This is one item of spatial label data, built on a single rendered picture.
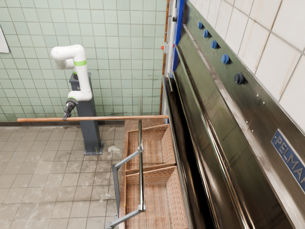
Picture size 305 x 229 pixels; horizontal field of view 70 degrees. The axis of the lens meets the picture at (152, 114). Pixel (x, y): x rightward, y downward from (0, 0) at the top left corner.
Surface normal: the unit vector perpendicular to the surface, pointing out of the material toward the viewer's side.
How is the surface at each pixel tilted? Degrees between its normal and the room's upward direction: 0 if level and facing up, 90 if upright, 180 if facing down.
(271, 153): 90
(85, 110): 90
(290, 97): 90
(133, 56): 90
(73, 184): 0
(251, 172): 69
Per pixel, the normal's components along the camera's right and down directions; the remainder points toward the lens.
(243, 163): -0.92, -0.26
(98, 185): 0.04, -0.78
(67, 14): 0.06, 0.62
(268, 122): -1.00, 0.01
